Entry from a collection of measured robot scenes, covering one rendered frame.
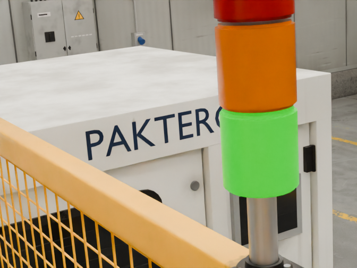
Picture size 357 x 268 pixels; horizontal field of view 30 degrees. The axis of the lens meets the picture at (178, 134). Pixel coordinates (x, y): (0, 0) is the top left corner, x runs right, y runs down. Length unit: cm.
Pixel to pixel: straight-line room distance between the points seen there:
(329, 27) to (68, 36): 457
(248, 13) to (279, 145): 8
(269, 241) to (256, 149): 7
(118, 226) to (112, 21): 818
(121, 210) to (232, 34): 26
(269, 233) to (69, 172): 33
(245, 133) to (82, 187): 32
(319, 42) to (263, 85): 1050
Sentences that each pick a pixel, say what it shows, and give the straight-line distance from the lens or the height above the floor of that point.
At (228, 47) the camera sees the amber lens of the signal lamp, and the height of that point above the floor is 226.
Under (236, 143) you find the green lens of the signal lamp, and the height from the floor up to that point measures 220.
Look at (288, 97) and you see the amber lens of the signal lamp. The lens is 41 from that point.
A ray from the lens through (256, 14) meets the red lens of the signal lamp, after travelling 40.
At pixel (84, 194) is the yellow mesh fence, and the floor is 208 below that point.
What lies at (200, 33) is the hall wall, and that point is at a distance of 947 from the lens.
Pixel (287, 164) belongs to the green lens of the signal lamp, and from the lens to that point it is 42.
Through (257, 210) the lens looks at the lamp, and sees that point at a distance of 44.
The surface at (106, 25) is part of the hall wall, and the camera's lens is 875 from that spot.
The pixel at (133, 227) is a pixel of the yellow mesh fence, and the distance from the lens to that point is 60.
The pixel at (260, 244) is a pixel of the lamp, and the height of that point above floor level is 212.
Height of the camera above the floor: 231
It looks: 14 degrees down
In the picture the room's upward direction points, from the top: 4 degrees counter-clockwise
